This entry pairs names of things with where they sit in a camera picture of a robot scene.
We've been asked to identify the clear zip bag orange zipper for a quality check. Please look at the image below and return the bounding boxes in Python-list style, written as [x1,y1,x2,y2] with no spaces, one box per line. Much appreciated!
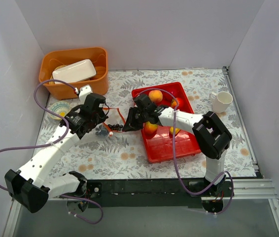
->
[91,107,126,139]

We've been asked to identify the dark grape bunch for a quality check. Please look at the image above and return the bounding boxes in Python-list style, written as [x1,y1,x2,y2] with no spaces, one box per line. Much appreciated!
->
[95,123,123,136]

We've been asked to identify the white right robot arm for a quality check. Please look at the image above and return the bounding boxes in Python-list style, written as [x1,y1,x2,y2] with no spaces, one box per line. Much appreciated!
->
[122,94,232,196]

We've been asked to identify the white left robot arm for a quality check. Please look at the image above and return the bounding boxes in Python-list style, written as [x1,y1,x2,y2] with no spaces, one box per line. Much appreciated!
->
[4,93,107,213]

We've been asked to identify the green orange mango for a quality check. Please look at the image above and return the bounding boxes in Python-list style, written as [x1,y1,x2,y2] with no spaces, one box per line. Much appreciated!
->
[143,121,158,135]

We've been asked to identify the peach fruit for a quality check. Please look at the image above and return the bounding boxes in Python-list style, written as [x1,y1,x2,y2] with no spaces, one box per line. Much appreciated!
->
[148,90,163,104]

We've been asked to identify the orange red tomato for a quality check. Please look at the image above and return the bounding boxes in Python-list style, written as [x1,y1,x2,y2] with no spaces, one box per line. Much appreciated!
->
[171,97,185,110]

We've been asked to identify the patterned small bowl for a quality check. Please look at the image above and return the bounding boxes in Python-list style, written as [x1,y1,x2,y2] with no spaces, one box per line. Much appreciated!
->
[48,101,71,117]

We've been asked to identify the orange plastic tub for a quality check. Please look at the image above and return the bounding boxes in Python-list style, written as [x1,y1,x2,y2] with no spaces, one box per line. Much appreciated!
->
[38,47,108,95]

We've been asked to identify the white rectangular dish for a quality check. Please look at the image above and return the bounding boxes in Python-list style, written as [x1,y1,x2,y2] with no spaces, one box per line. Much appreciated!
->
[52,59,97,83]

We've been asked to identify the white mug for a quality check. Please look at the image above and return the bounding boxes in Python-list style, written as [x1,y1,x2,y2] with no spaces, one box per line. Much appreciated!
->
[209,91,233,114]

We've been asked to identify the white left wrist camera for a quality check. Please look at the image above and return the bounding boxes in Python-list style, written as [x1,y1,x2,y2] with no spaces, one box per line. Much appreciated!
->
[78,85,93,104]

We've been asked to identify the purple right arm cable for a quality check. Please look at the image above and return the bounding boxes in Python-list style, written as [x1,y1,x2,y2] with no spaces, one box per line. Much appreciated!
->
[135,88,235,215]

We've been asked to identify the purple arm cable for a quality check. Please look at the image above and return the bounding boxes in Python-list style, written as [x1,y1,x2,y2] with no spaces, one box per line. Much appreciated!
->
[0,79,104,224]
[135,88,235,215]

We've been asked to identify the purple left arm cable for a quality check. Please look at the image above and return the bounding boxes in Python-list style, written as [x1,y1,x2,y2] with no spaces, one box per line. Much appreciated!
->
[0,79,104,224]

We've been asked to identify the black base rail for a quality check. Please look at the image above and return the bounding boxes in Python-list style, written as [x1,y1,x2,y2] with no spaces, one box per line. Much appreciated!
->
[55,176,231,208]

